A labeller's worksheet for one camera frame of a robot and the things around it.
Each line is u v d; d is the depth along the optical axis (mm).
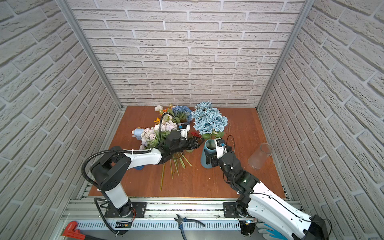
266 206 488
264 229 671
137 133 942
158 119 1066
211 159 661
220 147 631
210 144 801
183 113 1064
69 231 669
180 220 700
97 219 710
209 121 619
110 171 467
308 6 691
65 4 692
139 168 889
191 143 756
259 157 869
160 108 1171
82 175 460
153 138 872
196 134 949
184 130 793
